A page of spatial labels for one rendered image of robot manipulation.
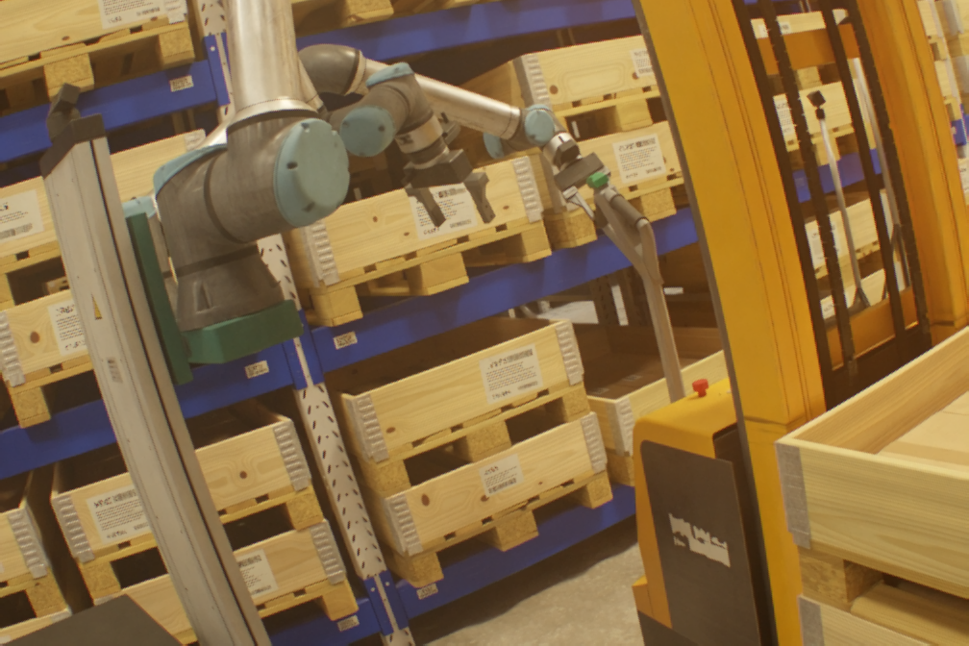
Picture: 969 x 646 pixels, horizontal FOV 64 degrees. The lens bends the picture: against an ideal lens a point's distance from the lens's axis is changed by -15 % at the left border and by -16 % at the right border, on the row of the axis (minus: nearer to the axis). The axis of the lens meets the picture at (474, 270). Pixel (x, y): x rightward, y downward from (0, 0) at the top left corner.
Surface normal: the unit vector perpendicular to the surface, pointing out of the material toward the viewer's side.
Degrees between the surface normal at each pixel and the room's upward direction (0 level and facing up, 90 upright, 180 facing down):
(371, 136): 114
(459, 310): 90
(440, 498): 90
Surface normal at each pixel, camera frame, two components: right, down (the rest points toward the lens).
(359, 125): -0.21, 0.57
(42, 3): 0.44, -0.03
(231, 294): 0.26, -0.33
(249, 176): -0.47, 0.04
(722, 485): -0.89, 0.28
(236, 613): 0.61, -0.09
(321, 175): 0.87, -0.11
